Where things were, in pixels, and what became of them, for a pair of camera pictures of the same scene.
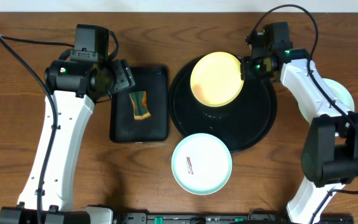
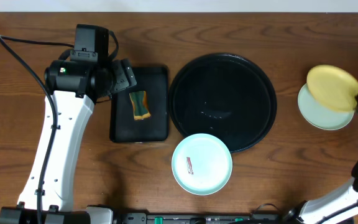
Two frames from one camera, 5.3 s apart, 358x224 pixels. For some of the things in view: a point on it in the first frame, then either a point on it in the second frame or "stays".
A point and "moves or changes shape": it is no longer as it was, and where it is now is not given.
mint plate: [201, 163] stays
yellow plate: [215, 79] -> [334, 87]
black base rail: [219, 218] stays
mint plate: [339, 91] moves or changes shape
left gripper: [122, 77] stays
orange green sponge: [139, 99] stays
